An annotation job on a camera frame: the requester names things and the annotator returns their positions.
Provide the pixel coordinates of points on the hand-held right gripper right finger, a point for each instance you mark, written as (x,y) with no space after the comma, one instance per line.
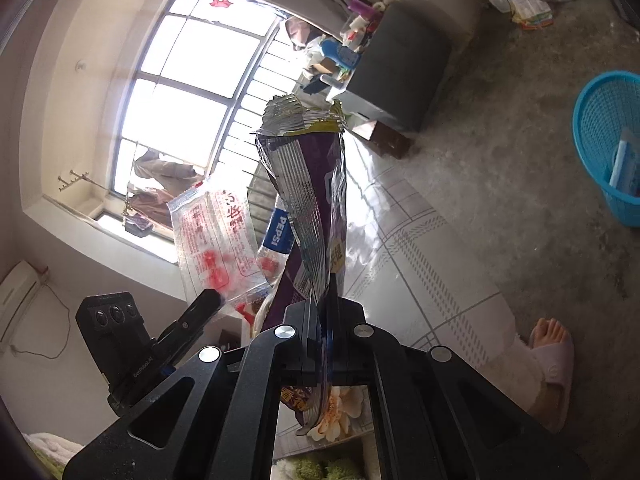
(350,355)

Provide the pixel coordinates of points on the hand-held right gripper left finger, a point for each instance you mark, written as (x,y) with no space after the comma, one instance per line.
(300,350)

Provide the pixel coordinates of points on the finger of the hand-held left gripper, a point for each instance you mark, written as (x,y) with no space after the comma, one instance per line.
(200,310)

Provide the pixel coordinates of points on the clear red-print wrapper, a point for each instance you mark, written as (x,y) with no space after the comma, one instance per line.
(220,240)

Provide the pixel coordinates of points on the purple snack wrapper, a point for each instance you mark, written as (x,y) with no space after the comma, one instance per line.
(310,195)

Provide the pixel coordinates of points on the blue plastic basket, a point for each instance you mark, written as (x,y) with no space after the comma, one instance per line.
(595,125)

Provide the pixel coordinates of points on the blue medicine box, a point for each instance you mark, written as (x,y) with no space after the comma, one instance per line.
(625,160)

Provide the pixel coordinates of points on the white air conditioner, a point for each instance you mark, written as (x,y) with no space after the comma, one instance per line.
(15,300)

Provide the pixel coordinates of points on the blue label soda bottle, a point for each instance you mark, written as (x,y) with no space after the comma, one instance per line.
(277,232)

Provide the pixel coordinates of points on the brown hanging garment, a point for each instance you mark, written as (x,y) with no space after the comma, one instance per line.
(147,205)

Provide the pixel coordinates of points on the white fuzzy cloth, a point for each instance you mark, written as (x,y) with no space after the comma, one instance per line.
(47,450)

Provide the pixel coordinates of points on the beige hanging jacket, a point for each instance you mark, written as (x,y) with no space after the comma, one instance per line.
(165,167)

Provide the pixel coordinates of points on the person's leg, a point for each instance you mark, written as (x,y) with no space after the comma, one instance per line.
(515,375)

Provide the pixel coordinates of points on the person's foot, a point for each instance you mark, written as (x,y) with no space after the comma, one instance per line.
(550,330)

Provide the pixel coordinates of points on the pink slipper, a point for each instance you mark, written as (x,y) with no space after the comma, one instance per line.
(557,365)

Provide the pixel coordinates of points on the brown box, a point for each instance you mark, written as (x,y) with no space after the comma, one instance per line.
(385,140)

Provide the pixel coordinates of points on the metal window railing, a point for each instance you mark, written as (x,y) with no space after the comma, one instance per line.
(255,90)

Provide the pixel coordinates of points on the window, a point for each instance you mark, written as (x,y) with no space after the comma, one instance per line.
(190,75)

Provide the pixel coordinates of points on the blue plastic bottle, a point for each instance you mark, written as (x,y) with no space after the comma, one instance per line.
(340,55)

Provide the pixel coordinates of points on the grey cabinet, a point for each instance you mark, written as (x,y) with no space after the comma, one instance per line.
(400,60)

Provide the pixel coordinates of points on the red window decoration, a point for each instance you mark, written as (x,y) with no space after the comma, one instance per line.
(220,2)

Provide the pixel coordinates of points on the purple container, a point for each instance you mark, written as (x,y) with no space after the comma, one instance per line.
(361,6)

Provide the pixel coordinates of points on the red printed packet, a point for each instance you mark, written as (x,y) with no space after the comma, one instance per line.
(530,2)

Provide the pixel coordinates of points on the wall hook rack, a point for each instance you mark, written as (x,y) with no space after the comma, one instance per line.
(75,180)

